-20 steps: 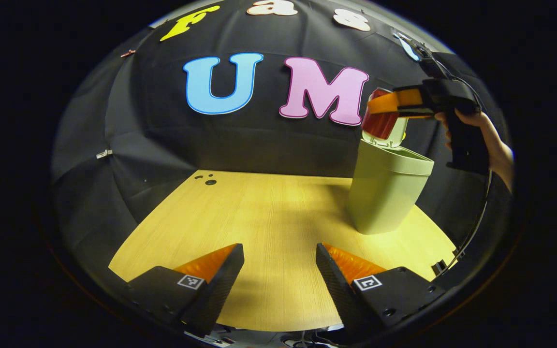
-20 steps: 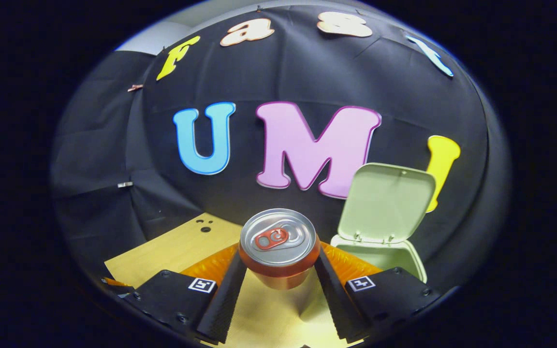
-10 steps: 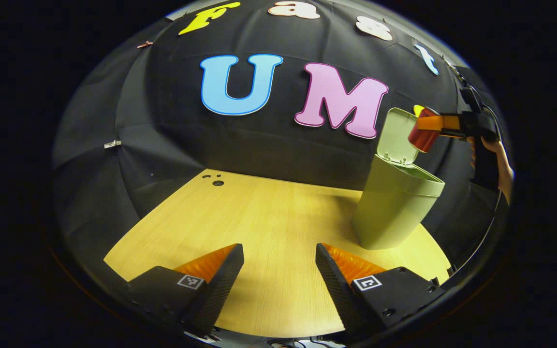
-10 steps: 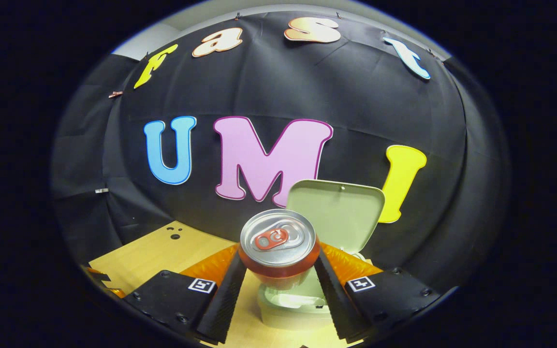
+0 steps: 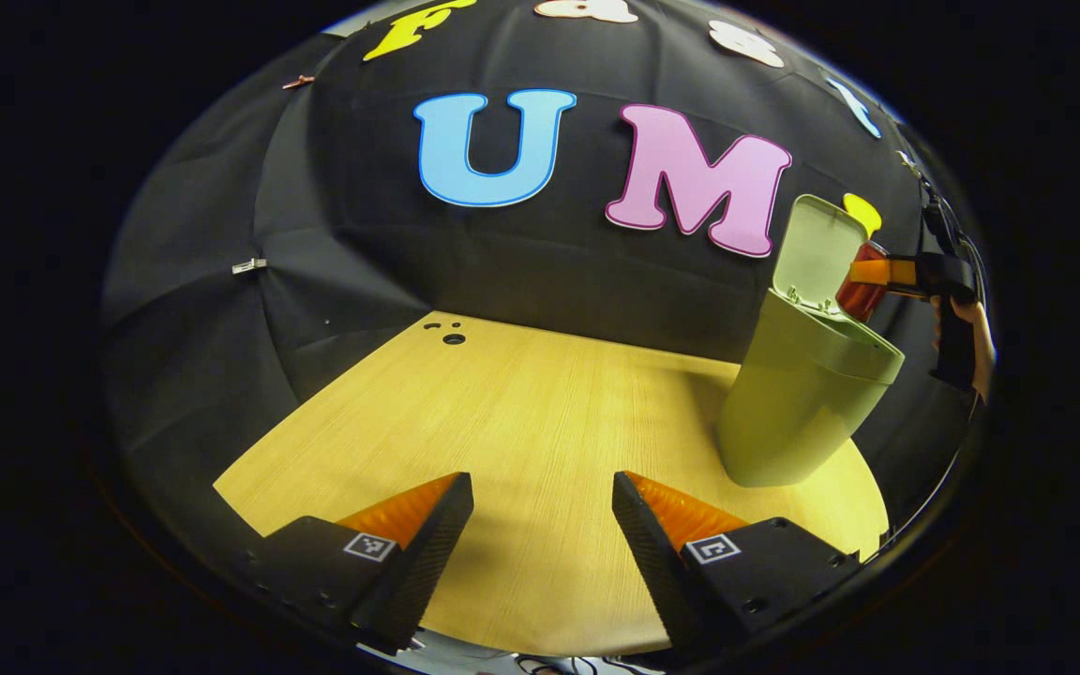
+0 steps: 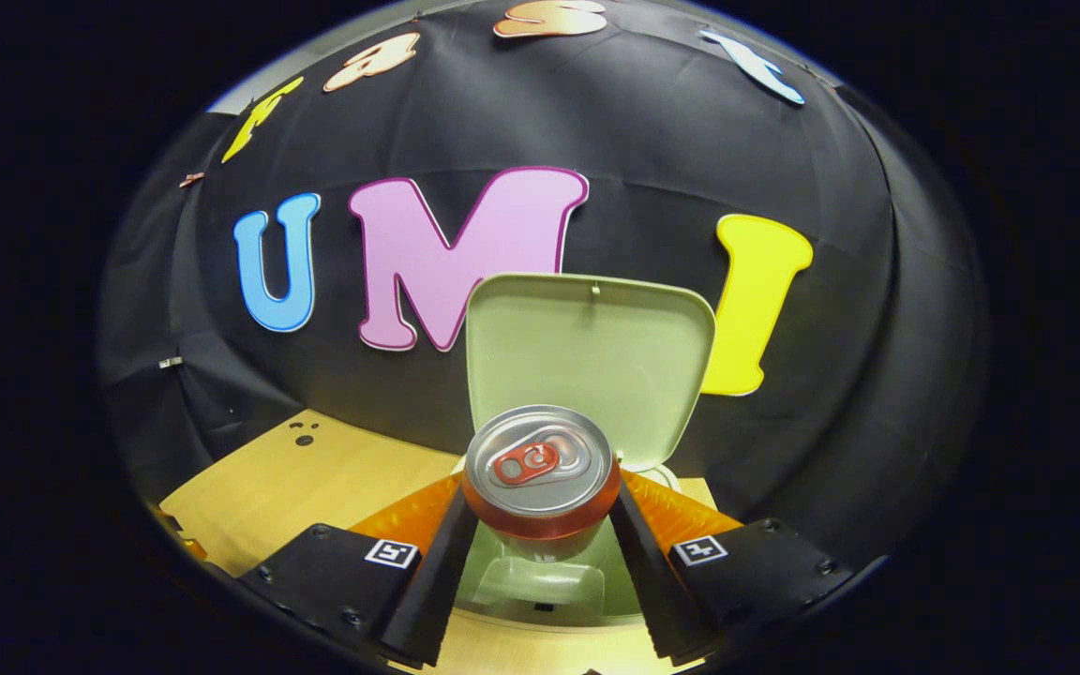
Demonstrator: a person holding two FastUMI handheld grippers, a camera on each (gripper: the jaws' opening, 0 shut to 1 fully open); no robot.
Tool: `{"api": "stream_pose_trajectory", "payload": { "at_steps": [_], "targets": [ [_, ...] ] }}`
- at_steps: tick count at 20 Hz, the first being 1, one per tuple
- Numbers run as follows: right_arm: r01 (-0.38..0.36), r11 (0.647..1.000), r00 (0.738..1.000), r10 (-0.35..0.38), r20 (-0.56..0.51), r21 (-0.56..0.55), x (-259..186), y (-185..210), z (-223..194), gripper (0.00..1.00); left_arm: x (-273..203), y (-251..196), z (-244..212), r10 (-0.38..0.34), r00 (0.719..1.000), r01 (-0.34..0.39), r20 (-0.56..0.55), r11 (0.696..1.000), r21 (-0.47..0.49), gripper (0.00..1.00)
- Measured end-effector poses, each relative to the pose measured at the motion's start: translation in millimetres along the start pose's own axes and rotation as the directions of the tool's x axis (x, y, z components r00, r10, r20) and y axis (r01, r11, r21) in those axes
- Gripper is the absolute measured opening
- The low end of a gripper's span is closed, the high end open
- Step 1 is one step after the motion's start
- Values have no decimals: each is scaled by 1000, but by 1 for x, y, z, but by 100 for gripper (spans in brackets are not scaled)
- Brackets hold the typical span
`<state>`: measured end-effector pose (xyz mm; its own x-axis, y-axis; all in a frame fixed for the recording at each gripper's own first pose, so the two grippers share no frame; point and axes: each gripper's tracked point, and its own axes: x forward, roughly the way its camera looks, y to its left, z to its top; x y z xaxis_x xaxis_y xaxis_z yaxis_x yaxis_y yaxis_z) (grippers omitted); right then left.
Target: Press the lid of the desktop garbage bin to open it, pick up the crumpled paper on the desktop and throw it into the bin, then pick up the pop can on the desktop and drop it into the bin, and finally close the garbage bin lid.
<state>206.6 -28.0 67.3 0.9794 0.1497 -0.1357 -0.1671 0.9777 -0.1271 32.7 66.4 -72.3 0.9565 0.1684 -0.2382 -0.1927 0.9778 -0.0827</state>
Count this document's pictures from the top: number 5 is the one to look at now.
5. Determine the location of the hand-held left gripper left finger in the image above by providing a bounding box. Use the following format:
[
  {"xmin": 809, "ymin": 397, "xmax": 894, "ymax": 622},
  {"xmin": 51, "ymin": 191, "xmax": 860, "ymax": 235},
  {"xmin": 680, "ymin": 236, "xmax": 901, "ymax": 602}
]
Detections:
[{"xmin": 240, "ymin": 472, "xmax": 475, "ymax": 655}]

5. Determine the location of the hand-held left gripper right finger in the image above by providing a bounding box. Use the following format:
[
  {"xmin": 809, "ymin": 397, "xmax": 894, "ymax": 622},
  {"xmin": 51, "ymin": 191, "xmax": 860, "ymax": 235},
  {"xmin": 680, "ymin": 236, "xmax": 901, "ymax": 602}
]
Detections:
[{"xmin": 611, "ymin": 471, "xmax": 864, "ymax": 659}]

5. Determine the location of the red pop can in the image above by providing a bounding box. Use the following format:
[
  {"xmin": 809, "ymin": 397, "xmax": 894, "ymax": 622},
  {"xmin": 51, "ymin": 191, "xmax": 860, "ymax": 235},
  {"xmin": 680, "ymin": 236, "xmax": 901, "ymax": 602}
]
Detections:
[{"xmin": 835, "ymin": 241, "xmax": 890, "ymax": 323}]

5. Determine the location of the pale green garbage bin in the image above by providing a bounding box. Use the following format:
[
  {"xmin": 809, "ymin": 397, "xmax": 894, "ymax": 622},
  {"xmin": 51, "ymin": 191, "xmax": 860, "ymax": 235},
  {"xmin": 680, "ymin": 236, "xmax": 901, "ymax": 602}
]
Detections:
[{"xmin": 716, "ymin": 194, "xmax": 906, "ymax": 488}]

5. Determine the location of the wooden desktop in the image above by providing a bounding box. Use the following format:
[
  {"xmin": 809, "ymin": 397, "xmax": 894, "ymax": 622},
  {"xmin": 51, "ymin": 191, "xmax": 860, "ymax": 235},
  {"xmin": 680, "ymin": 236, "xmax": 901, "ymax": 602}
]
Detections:
[{"xmin": 213, "ymin": 311, "xmax": 890, "ymax": 657}]

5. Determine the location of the black backdrop cloth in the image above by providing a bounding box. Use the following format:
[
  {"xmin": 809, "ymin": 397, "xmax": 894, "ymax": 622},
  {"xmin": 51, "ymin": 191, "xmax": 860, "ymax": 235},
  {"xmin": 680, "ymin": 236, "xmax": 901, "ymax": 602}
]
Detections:
[{"xmin": 99, "ymin": 0, "xmax": 982, "ymax": 563}]

